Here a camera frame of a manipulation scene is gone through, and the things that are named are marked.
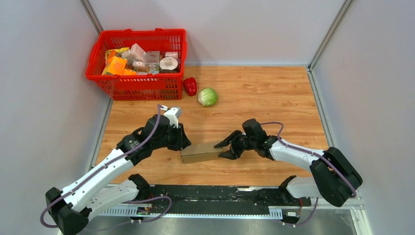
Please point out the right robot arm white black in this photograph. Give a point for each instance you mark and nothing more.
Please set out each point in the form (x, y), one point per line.
(333, 178)

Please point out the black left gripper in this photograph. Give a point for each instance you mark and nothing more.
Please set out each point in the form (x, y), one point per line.
(182, 141)

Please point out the green cabbage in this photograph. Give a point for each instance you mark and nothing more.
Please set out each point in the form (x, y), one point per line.
(207, 97)

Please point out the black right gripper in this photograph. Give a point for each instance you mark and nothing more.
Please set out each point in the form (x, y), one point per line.
(231, 139)

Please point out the red bell pepper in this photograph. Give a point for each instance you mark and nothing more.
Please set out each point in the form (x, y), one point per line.
(190, 86)

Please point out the orange snack box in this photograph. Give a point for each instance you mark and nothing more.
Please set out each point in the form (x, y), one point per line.
(114, 66)

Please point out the white tape roll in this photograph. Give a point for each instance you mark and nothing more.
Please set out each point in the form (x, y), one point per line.
(169, 65)

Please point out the pink white carton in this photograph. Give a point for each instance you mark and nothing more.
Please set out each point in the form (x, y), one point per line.
(134, 53)

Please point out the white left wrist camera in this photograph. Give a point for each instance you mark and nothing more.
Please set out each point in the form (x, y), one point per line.
(172, 114)

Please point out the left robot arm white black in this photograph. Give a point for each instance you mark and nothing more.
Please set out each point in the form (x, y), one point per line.
(70, 209)

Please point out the red plastic shopping basket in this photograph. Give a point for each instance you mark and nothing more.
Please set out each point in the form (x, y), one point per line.
(161, 86)

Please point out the beige small box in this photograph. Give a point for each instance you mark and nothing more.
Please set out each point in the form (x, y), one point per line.
(152, 62)

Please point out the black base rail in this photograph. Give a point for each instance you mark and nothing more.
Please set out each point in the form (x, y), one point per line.
(194, 201)

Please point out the brown cardboard box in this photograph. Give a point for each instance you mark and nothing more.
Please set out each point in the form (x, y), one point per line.
(200, 152)

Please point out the yellow snack packet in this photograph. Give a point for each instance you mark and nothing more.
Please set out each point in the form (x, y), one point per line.
(115, 52)

